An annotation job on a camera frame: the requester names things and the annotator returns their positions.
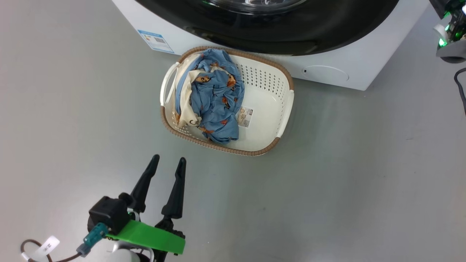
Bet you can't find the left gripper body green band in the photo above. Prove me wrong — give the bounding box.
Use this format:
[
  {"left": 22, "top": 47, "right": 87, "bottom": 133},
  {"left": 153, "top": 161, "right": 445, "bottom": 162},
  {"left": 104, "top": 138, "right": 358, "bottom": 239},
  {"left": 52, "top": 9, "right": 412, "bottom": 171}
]
[{"left": 106, "top": 217, "right": 186, "bottom": 262}]

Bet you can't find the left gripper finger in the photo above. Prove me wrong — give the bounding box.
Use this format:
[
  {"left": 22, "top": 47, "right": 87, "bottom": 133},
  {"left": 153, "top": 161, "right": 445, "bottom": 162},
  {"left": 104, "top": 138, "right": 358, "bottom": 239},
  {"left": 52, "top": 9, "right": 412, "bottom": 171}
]
[
  {"left": 161, "top": 157, "right": 187, "bottom": 219},
  {"left": 129, "top": 154, "right": 160, "bottom": 214}
]

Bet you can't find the cream garment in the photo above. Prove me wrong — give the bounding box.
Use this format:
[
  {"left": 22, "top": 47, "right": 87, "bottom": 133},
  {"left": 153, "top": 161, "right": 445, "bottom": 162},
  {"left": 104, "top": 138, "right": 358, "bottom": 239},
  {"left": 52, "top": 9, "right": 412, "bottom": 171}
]
[{"left": 176, "top": 55, "right": 203, "bottom": 128}]

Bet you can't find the blue printed garment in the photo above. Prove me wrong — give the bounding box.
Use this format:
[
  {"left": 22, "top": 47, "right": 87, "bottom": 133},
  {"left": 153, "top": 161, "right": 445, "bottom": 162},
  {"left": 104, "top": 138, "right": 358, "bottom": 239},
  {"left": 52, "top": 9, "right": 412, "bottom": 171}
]
[{"left": 175, "top": 48, "right": 246, "bottom": 144}]

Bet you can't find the paper label inside basket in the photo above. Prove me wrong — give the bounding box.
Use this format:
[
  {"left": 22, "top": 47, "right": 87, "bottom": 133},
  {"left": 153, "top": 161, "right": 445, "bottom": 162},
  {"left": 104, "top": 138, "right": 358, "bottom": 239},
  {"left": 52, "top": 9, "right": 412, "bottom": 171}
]
[{"left": 236, "top": 106, "right": 254, "bottom": 128}]

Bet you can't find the cream plastic laundry basket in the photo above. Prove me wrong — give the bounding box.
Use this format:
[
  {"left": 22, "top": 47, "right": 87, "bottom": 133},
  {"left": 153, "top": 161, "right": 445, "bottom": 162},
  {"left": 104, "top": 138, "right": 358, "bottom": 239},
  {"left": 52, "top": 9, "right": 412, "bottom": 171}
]
[{"left": 159, "top": 46, "right": 295, "bottom": 156}]

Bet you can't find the white front-load washing machine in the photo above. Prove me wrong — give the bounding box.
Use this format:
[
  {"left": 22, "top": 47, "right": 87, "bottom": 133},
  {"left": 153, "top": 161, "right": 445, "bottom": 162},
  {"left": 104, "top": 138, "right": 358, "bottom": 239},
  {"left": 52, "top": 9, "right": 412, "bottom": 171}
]
[{"left": 111, "top": 0, "right": 432, "bottom": 91}]

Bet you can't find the blue energy label sticker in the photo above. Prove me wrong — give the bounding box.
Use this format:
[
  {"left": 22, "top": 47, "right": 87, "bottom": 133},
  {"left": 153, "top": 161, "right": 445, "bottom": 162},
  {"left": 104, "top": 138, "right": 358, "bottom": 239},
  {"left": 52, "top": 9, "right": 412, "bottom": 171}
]
[{"left": 138, "top": 30, "right": 175, "bottom": 54}]

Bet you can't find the round white filter cover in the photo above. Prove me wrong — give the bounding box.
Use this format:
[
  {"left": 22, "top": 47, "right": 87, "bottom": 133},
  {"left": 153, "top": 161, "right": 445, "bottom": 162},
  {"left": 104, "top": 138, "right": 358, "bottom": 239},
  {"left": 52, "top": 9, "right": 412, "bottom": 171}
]
[{"left": 303, "top": 65, "right": 350, "bottom": 83}]

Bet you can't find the teal connector cable white tag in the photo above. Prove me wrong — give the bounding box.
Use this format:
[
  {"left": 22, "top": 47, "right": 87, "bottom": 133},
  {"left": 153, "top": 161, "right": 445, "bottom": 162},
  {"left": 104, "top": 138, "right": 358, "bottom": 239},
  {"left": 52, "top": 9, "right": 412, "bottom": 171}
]
[{"left": 20, "top": 223, "right": 109, "bottom": 262}]

